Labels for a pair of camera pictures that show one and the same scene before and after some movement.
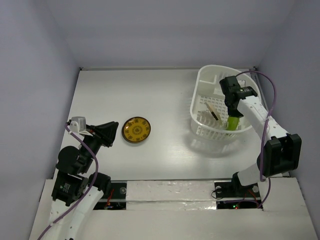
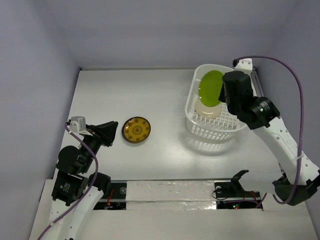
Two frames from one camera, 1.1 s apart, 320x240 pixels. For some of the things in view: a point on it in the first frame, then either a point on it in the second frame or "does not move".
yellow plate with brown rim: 135,129 does not move
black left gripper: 105,132 does not move
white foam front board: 186,210 does not move
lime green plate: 232,123 -> 209,87
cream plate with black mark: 214,112 -> 207,112
